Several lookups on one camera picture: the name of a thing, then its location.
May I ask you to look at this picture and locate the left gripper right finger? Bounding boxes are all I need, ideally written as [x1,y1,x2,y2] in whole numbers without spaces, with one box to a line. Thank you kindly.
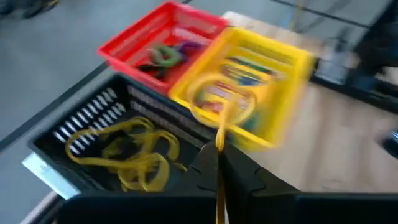
[222,142,398,224]

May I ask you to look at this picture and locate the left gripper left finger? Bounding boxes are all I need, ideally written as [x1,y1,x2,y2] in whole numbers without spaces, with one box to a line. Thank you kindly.
[57,141,221,224]

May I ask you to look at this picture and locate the yellow rubber band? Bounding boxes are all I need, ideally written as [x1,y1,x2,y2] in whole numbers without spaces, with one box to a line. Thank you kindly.
[185,73,259,224]
[64,116,156,167]
[116,154,171,193]
[136,129,188,172]

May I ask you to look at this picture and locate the black plastic basket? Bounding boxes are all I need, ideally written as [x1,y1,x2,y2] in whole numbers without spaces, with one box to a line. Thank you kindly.
[27,73,218,200]

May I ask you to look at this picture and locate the yellow Crayola crayon box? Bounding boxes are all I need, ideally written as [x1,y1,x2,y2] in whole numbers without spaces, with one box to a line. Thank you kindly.
[220,55,284,82]
[198,82,259,114]
[239,111,271,133]

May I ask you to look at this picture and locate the yellow plastic basket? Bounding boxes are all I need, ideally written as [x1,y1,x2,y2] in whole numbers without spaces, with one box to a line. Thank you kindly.
[169,27,315,151]

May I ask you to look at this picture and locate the black coil wrist keychain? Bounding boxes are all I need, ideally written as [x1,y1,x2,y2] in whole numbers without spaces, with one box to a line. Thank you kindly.
[136,63,169,79]

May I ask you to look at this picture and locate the green coil wrist keychain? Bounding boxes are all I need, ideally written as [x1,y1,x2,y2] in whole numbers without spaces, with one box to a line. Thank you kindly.
[151,44,183,68]

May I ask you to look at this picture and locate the purple coil wrist keychain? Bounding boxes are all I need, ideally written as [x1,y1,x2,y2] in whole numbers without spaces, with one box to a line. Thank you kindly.
[177,39,206,56]

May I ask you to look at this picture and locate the red plastic basket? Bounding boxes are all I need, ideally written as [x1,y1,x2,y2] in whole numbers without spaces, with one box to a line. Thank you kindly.
[97,1,230,96]

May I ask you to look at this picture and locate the black aluminium table frame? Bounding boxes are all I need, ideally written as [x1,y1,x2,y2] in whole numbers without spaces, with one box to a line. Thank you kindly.
[310,73,398,114]

